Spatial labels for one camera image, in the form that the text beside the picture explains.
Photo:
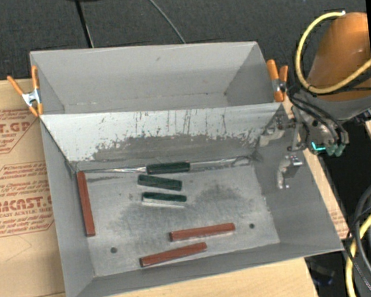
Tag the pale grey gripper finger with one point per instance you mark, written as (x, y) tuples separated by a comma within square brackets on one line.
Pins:
[(268, 138), (283, 174)]

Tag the grey metal bin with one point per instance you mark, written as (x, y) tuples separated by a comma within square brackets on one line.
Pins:
[(171, 139)]

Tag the red-brown flat block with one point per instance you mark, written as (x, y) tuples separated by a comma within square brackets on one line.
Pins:
[(86, 204), (201, 232), (172, 254)]

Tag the dark green flat block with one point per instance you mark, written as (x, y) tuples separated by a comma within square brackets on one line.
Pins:
[(167, 168), (159, 182), (164, 197)]

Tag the brown cardboard board red print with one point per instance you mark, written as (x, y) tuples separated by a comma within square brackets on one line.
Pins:
[(13, 184)]

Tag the black cylinder on white bracket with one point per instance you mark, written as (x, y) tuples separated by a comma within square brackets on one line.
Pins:
[(366, 113)]

